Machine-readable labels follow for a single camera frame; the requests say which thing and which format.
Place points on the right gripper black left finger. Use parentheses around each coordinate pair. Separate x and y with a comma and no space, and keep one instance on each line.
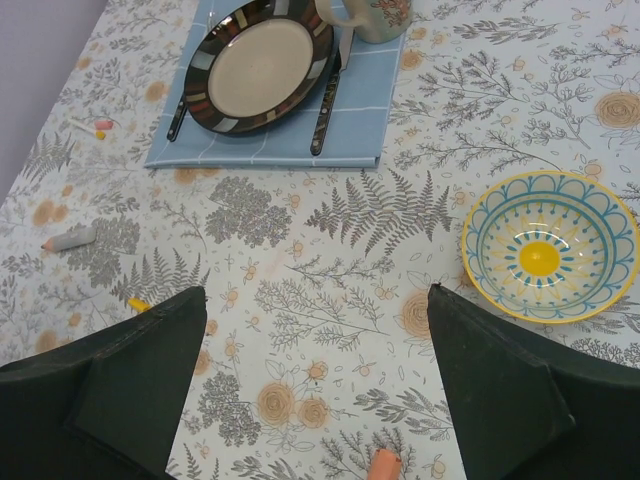
(106,406)

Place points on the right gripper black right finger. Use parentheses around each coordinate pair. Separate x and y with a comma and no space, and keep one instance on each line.
(526,407)

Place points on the white marker with yellow tip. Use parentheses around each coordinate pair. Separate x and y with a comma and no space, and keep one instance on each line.
(100,135)

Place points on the orange pen cap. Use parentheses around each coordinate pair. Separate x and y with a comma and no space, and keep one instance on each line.
(385,465)

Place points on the pink pen cap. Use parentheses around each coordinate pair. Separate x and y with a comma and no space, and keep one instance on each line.
(103,125)

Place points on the grey marker with red tip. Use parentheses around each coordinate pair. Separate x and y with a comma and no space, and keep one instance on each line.
(69,240)

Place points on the yellow and blue patterned bowl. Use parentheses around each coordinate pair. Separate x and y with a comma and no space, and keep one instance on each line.
(550,247)

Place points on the light blue checked placemat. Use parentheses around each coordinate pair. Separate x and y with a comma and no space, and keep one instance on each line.
(357,125)

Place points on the dark striped rim dinner plate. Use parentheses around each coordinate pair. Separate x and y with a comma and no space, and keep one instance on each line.
(256,65)

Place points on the beige floral ceramic mug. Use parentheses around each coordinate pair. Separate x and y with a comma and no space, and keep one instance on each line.
(374,22)

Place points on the black handled fork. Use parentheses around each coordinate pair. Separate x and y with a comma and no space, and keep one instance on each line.
(177,120)

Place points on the black handled table knife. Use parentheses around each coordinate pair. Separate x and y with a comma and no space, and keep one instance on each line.
(330,93)

